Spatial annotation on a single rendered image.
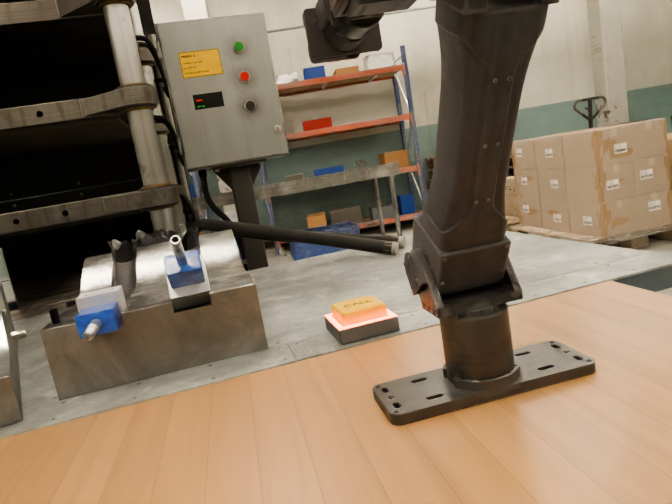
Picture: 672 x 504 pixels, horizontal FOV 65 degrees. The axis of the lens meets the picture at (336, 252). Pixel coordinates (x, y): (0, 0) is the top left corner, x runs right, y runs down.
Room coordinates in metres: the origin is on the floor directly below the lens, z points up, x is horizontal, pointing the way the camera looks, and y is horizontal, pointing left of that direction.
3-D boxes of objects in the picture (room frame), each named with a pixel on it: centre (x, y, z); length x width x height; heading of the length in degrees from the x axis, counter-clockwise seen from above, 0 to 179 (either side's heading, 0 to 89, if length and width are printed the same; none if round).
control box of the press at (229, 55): (1.62, 0.25, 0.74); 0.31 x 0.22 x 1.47; 103
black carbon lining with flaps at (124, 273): (0.87, 0.30, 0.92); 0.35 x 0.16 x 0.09; 13
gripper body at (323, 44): (0.74, -0.07, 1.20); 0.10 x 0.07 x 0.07; 100
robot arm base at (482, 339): (0.47, -0.11, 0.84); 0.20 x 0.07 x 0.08; 100
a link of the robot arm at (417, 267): (0.48, -0.11, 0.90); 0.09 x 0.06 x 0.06; 100
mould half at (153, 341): (0.89, 0.29, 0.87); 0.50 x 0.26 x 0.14; 13
